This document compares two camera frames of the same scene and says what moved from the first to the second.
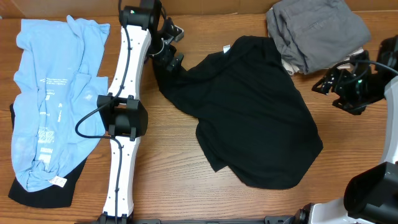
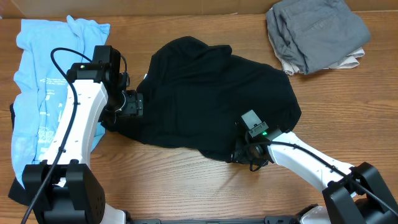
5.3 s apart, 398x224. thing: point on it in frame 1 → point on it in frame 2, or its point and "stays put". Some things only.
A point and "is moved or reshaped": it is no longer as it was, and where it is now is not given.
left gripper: (164, 60) → (135, 104)
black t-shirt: (253, 119) is moved or reshaped
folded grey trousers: (314, 32) stays put
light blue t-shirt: (56, 121) stays put
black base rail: (123, 219) stays put
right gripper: (333, 90) → (240, 154)
